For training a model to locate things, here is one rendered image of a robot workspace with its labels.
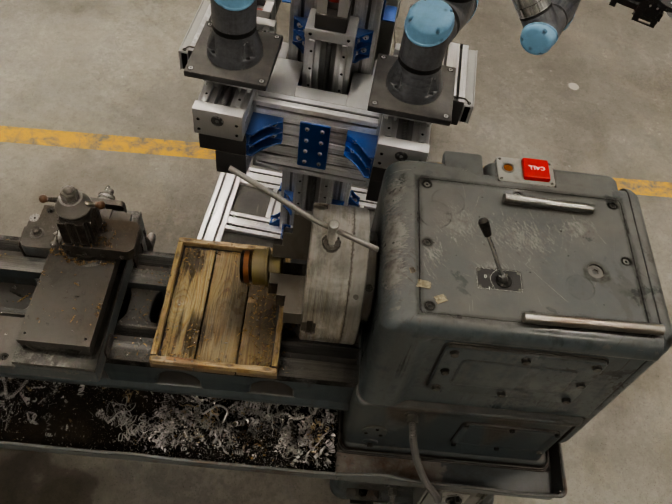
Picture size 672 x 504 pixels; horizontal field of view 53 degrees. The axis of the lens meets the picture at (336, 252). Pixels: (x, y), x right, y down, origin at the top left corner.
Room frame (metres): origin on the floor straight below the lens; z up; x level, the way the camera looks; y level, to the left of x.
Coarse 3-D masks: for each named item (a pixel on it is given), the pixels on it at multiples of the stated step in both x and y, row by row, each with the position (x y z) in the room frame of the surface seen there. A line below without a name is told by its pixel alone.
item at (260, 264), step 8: (256, 248) 0.87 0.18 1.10; (240, 256) 0.84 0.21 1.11; (248, 256) 0.84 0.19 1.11; (256, 256) 0.84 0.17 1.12; (264, 256) 0.84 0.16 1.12; (272, 256) 0.86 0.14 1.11; (240, 264) 0.82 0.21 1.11; (248, 264) 0.83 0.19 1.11; (256, 264) 0.82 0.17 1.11; (264, 264) 0.83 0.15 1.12; (272, 264) 0.84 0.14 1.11; (280, 264) 0.84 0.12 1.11; (240, 272) 0.81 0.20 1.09; (248, 272) 0.81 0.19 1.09; (256, 272) 0.81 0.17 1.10; (264, 272) 0.81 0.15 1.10; (272, 272) 0.82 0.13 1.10; (280, 272) 0.82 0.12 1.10; (240, 280) 0.80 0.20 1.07; (248, 280) 0.80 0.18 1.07; (256, 280) 0.80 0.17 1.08; (264, 280) 0.80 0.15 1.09
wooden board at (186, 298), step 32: (192, 256) 0.97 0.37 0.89; (224, 256) 0.98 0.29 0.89; (192, 288) 0.87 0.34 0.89; (224, 288) 0.89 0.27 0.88; (256, 288) 0.90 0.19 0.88; (160, 320) 0.75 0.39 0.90; (192, 320) 0.78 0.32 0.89; (224, 320) 0.79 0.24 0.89; (256, 320) 0.81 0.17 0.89; (160, 352) 0.68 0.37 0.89; (192, 352) 0.70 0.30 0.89; (224, 352) 0.71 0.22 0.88; (256, 352) 0.72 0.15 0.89
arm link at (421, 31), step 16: (432, 0) 1.50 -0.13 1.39; (416, 16) 1.43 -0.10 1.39; (432, 16) 1.44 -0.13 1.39; (448, 16) 1.45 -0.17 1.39; (416, 32) 1.40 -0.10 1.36; (432, 32) 1.40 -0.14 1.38; (448, 32) 1.42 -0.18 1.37; (400, 48) 1.44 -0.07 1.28; (416, 48) 1.40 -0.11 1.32; (432, 48) 1.40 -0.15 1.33; (416, 64) 1.39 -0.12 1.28; (432, 64) 1.40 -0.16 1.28
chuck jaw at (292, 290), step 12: (276, 276) 0.81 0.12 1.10; (288, 276) 0.81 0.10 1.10; (300, 276) 0.82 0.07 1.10; (276, 288) 0.79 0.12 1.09; (288, 288) 0.78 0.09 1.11; (300, 288) 0.79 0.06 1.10; (276, 300) 0.76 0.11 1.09; (288, 300) 0.75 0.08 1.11; (300, 300) 0.76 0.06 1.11; (288, 312) 0.72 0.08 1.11; (300, 312) 0.72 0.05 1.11; (312, 324) 0.71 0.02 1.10
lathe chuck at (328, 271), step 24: (336, 216) 0.90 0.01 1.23; (312, 240) 0.83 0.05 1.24; (312, 264) 0.78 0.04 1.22; (336, 264) 0.79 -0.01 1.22; (312, 288) 0.74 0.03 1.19; (336, 288) 0.75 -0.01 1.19; (312, 312) 0.71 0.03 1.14; (336, 312) 0.72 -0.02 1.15; (312, 336) 0.70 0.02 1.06; (336, 336) 0.70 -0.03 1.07
